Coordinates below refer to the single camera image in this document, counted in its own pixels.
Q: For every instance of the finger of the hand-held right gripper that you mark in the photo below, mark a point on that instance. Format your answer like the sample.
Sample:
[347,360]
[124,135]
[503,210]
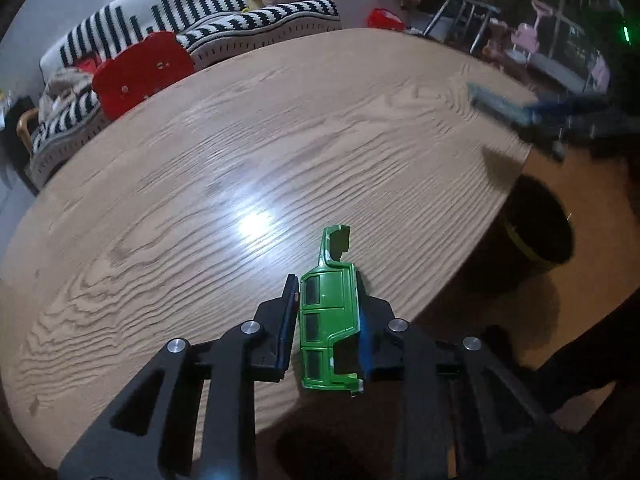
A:
[575,135]
[565,107]

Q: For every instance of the black round bin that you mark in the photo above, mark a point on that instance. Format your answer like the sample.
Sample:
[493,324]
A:
[540,230]

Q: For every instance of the black wooden chair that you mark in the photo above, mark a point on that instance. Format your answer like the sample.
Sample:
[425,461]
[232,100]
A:
[465,15]

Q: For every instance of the red plastic bag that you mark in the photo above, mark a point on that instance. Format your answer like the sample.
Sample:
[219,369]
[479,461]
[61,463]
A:
[385,19]

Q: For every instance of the beige plush toy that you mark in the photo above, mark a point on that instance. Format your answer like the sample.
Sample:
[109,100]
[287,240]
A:
[65,85]

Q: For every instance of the pink toy scooter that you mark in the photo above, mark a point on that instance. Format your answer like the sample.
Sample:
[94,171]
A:
[600,72]

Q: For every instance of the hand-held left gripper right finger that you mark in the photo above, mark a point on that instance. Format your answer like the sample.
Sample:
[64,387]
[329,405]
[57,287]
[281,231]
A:
[366,347]

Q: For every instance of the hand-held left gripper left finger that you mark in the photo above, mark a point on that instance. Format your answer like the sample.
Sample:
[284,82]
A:
[290,320]

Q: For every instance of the wooden oval table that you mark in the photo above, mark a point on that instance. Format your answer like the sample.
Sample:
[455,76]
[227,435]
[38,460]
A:
[200,160]

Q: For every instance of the pink toy tricycle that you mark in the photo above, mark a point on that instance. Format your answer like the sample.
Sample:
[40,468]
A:
[527,35]

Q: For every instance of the green toy car shell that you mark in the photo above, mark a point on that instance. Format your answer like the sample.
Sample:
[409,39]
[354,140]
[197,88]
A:
[325,310]

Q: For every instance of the grey packet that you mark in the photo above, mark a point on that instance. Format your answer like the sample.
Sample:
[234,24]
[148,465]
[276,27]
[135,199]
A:
[495,103]

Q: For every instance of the red plastic child chair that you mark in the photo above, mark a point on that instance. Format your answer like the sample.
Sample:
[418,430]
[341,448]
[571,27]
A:
[140,70]

